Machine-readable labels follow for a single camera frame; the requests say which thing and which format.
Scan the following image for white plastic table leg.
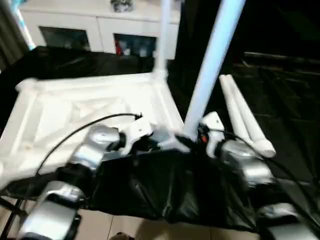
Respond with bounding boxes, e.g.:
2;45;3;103
223;74;277;158
218;74;251;141
152;0;177;81
183;0;247;141

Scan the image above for black glossy mat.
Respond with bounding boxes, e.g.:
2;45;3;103
0;44;320;233

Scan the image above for long black bar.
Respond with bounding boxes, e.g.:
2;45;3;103
243;51;320;63

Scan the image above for white cabinet with glass doors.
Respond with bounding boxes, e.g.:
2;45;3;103
18;0;181;61

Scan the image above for dark object on cabinet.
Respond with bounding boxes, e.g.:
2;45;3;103
110;0;133;12

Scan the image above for grey curtain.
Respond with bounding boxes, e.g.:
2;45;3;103
0;0;35;71

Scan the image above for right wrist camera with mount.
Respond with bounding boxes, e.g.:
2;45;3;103
201;111;226;159

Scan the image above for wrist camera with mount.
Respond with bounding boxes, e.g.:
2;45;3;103
121;116;154;155
201;111;226;159

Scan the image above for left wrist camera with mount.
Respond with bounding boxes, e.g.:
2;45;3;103
121;116;154;155

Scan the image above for black folding table frame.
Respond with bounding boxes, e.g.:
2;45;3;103
0;194;28;236

